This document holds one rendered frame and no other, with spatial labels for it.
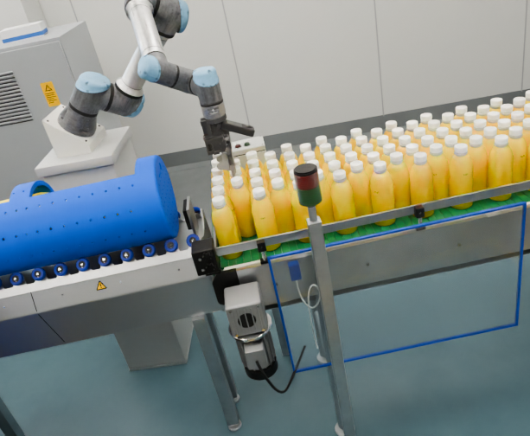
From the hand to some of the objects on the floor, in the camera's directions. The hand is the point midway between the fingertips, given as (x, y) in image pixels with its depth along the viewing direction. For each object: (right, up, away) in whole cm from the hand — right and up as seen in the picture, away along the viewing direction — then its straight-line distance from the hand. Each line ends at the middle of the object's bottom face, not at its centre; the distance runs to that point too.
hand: (234, 169), depth 179 cm
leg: (-4, -98, +57) cm, 114 cm away
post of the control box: (+21, -82, +76) cm, 114 cm away
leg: (-100, -119, +58) cm, 166 cm away
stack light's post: (+44, -110, +20) cm, 120 cm away
